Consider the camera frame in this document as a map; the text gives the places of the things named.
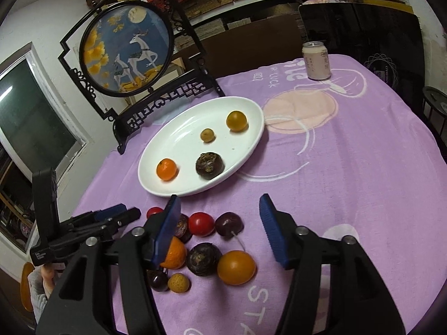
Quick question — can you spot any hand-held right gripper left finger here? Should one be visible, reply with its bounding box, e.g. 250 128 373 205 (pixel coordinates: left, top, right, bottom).
37 195 182 335

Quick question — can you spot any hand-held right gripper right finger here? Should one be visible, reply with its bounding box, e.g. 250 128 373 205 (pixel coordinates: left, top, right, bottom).
259 193 406 335

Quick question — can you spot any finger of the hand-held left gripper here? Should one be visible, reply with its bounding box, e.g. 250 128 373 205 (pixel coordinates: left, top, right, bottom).
61 203 128 231
75 207 142 243

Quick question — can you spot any large textured orange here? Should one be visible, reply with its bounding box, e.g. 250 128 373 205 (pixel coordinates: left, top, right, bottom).
160 236 188 270

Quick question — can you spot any long stemmed dark cherry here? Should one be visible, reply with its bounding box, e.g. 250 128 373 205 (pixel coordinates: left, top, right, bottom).
214 212 246 252

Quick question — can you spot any smooth yellow orange fruit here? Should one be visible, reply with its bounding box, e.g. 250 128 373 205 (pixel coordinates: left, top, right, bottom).
217 250 257 286

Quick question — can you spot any white oval plate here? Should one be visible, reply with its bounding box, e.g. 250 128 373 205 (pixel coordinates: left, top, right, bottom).
137 97 265 196

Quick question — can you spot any person's left hand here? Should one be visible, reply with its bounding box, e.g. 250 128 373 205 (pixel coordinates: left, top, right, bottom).
39 264 58 288

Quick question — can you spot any dark wooden shelf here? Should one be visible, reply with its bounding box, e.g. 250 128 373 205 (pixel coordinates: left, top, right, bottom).
0 154 39 252

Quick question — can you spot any small mandarin orange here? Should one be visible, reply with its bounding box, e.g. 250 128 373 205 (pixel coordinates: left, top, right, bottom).
156 158 180 182

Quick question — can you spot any orange round object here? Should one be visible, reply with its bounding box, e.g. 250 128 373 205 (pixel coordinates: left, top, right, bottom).
19 262 35 311

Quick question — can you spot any white framed window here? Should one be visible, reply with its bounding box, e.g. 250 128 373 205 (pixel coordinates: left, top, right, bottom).
0 44 95 185

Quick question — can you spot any purple printed blanket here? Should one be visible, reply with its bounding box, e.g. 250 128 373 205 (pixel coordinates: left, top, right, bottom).
70 54 447 335

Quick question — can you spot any yellow tomato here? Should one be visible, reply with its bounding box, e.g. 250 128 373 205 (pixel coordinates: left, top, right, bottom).
226 111 249 133

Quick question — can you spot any round deer picture screen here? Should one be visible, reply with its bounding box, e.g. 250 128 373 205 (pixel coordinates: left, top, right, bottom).
58 0 227 154

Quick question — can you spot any pale drink can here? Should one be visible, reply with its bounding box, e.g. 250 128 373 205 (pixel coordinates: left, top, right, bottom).
302 41 332 81

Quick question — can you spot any brown wooden cabinet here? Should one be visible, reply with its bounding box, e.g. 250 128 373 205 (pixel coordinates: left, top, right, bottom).
175 17 306 79

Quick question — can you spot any dark wooden chair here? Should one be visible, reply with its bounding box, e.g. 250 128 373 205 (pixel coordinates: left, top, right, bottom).
421 85 447 137

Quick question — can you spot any black chair back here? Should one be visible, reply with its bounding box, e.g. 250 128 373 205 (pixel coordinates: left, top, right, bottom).
298 3 428 88

